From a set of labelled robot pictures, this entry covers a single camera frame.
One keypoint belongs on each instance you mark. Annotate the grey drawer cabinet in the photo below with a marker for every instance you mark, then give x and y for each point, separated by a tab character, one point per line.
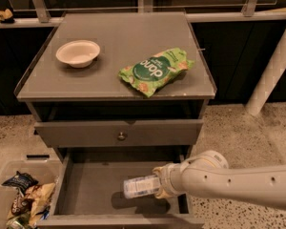
55	91

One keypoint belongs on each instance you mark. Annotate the blue plastic bottle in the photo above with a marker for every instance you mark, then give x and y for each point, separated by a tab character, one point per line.
141	186

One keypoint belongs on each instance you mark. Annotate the grey upper drawer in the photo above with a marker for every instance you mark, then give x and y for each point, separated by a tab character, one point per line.
75	134

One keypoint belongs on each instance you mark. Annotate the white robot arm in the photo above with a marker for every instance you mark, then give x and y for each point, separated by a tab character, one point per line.
207	175

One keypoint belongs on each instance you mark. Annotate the grey metal railing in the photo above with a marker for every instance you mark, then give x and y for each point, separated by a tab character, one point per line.
33	13

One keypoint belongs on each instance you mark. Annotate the yellow chip bag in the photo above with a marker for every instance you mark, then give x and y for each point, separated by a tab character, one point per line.
41	199

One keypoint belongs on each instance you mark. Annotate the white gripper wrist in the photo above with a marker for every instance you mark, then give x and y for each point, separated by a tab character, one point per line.
172	179

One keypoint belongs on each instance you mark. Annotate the clear plastic storage bin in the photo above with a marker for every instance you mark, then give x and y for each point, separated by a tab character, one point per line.
42	170

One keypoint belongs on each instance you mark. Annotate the small yellow black object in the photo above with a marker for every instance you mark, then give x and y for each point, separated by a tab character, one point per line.
6	16

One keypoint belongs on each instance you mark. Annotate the dark blue snack bag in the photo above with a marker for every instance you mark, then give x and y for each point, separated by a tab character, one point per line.
21	181

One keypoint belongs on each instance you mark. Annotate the grey open middle drawer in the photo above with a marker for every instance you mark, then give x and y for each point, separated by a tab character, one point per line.
90	196

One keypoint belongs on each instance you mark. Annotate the green snack packet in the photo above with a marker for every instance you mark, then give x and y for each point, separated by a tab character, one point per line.
19	222

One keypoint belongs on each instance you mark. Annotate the white paper bowl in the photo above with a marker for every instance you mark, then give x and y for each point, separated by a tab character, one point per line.
78	54

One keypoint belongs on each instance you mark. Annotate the brown snack bag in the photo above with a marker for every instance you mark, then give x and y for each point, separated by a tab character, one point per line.
20	205

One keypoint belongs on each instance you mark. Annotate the green snack bag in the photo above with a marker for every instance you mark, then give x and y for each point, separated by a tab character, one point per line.
154	73

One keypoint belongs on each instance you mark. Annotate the round metal drawer knob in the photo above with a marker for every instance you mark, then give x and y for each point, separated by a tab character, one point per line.
121	136

